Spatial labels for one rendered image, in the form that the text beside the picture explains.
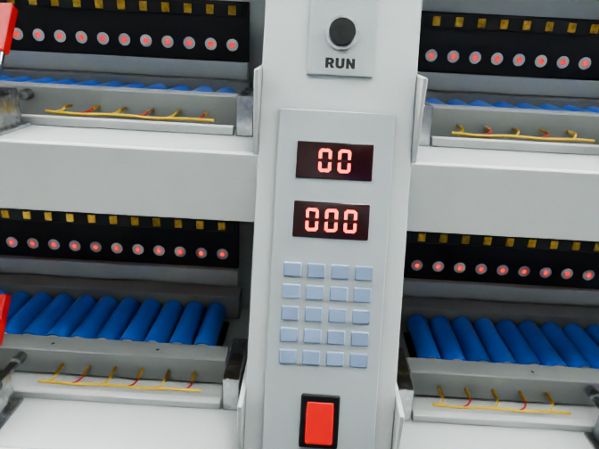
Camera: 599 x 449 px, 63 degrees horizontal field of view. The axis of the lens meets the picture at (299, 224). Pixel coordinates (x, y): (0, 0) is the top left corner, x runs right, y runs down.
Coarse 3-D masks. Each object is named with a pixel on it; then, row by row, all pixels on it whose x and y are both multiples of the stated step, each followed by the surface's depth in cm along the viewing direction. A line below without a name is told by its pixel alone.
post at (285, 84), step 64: (384, 0) 29; (384, 64) 30; (256, 192) 30; (256, 256) 30; (256, 320) 30; (384, 320) 30; (256, 384) 31; (384, 384) 31; (256, 448) 31; (384, 448) 31
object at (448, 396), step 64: (448, 256) 47; (512, 256) 46; (576, 256) 46; (448, 320) 46; (512, 320) 46; (576, 320) 46; (448, 384) 37; (512, 384) 37; (576, 384) 37; (448, 448) 33; (512, 448) 34; (576, 448) 34
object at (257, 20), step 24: (240, 0) 49; (264, 0) 49; (432, 0) 49; (456, 0) 49; (480, 0) 49; (504, 0) 49; (528, 0) 49; (552, 0) 49; (576, 0) 49; (264, 24) 49; (96, 72) 50; (552, 96) 49; (240, 240) 50; (240, 264) 50
